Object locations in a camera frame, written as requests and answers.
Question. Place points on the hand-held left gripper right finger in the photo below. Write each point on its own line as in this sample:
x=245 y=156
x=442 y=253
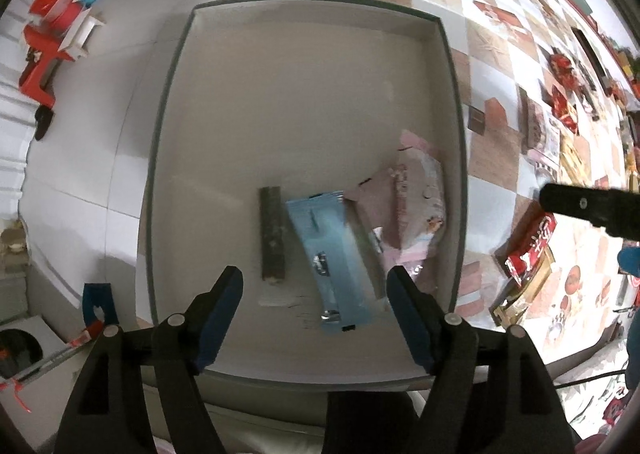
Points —
x=410 y=319

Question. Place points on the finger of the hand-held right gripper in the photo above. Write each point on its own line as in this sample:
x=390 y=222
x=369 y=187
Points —
x=590 y=204
x=631 y=261

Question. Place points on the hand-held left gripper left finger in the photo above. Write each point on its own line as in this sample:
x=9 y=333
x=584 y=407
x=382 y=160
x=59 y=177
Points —
x=220 y=319

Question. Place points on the red long snack packet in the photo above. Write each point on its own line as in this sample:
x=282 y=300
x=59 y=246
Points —
x=530 y=244

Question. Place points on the dark snack bar clear wrapper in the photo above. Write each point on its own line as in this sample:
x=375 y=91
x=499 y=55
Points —
x=272 y=234

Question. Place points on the light blue snack packet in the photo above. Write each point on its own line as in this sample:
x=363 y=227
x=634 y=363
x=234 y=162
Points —
x=325 y=254

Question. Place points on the gold snack packet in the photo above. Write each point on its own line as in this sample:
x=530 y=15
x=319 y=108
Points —
x=525 y=294

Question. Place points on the pale pink snack packet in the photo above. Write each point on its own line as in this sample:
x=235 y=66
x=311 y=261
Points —
x=415 y=194

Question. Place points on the grey-green rectangular tray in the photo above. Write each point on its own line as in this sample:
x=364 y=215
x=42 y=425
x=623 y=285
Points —
x=300 y=84

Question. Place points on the white appliance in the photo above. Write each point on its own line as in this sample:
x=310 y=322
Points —
x=35 y=334

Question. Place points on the small black item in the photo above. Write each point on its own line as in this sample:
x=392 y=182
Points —
x=44 y=123

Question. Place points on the red plastic tool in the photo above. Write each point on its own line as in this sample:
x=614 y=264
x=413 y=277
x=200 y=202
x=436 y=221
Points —
x=42 y=64

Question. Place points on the white open box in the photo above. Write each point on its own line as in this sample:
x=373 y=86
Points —
x=82 y=34

